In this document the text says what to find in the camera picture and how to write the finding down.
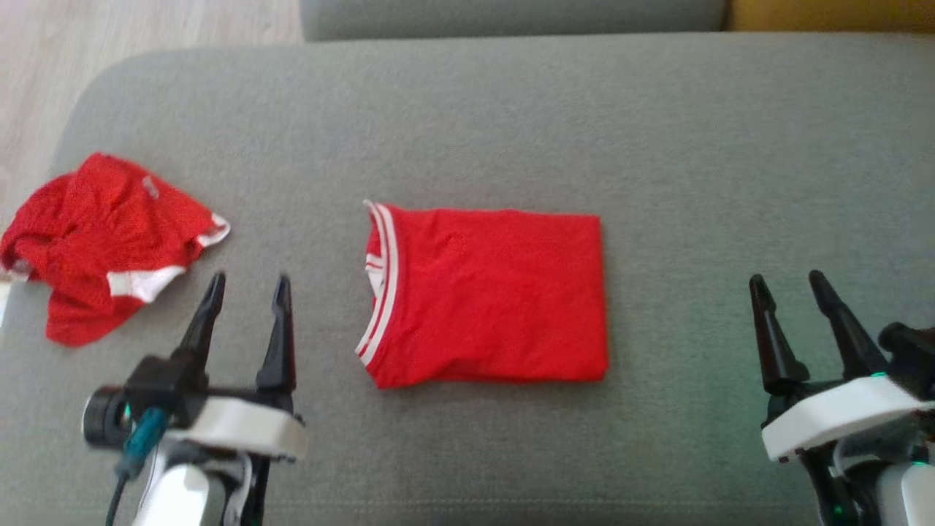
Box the red mesh shorts white trim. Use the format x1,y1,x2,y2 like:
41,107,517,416
0,152,232,348

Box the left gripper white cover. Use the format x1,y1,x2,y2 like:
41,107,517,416
167,272,308,526

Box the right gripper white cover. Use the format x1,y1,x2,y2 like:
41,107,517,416
748,270,935,526

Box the left cable with teal plug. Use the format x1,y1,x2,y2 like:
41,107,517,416
106,408,170,526

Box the yellow sofa back cushion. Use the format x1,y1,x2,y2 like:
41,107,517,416
727,0,935,34

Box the large grey sofa seat cushion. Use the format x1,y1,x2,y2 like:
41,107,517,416
0,33,935,526

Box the red white numbered jersey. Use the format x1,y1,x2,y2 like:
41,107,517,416
354,199,610,389

